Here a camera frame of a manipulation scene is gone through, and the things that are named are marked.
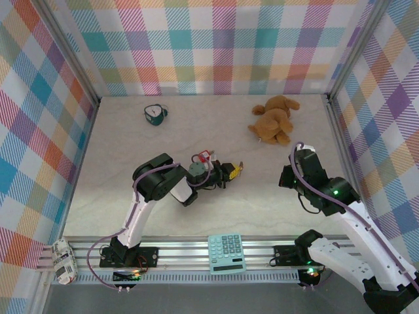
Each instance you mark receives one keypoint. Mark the brown plush toy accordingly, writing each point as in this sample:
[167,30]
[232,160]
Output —
[273,121]

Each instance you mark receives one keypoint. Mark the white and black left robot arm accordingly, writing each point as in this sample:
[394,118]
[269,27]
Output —
[137,216]

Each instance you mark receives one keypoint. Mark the teal alarm clock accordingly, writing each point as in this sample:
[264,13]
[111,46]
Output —
[154,114]

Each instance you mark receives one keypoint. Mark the red safety padlock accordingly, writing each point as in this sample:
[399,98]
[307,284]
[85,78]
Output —
[204,155]

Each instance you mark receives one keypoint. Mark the aluminium corner post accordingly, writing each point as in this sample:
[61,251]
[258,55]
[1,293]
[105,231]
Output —
[70,55]
[357,55]

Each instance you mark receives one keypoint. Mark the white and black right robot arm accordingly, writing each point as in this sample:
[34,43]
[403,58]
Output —
[360,229]

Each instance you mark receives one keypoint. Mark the newsprint wrapped carton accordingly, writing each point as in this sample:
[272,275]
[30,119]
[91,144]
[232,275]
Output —
[63,261]

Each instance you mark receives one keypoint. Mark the teal calculator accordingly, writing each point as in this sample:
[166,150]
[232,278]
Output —
[226,252]

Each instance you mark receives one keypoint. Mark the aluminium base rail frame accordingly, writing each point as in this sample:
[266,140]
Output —
[183,253]

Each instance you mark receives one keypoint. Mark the aluminium side rail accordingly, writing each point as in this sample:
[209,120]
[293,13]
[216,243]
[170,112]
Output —
[347,147]

